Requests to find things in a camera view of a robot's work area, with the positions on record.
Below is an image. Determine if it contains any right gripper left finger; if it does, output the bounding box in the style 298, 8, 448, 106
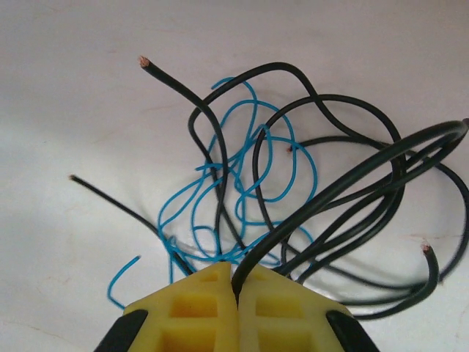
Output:
93, 260, 240, 352

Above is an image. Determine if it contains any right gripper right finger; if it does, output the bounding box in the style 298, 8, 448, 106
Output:
237, 263, 372, 352

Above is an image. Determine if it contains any thin blue cable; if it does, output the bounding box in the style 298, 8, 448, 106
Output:
106, 255, 142, 311
157, 76, 318, 269

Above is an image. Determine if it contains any thin black cable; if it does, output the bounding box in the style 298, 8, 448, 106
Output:
68, 175, 195, 276

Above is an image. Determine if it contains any thick black cable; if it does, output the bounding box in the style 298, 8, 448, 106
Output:
232, 119, 469, 290
136, 54, 251, 265
292, 240, 441, 309

